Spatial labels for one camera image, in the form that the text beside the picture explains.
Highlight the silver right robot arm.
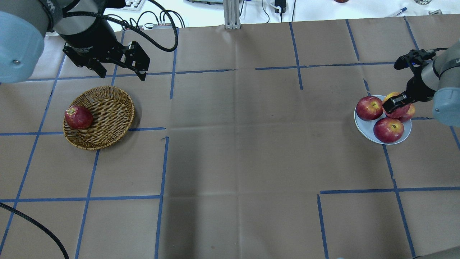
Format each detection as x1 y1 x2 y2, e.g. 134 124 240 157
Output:
382 42 460 127

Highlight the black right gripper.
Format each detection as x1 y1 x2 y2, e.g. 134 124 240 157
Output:
384 75 435 113

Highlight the small metal clip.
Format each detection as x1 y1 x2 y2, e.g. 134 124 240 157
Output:
428 9 443 15

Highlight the red yellow carried apple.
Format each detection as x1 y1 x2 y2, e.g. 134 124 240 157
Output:
382 92 411 118

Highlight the red apple plate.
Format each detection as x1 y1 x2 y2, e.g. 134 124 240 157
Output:
373 117 405 143
398 104 416 123
355 96 384 121

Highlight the black power adapter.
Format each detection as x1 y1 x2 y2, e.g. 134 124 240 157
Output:
274 0 286 14

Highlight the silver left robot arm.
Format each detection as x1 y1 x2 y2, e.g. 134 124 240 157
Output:
0 0 151 83

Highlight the red apple plate left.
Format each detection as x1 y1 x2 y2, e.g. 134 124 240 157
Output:
355 96 384 121

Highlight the dark red apple in basket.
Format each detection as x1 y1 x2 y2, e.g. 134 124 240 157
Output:
65 105 94 129

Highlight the blue white pen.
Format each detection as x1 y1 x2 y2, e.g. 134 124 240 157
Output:
386 7 407 17

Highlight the wicker basket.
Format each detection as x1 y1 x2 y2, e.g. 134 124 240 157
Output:
63 86 135 150

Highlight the red apple plate back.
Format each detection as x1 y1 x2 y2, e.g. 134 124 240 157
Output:
398 104 416 123

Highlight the red apple plate front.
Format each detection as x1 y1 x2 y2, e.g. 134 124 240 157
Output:
373 117 405 143

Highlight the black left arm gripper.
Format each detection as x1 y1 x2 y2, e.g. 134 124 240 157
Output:
63 18 151 81

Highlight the aluminium frame post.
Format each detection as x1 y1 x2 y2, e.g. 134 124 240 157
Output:
223 0 241 29

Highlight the light blue plate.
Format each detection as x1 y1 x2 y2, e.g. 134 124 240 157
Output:
354 95 412 145

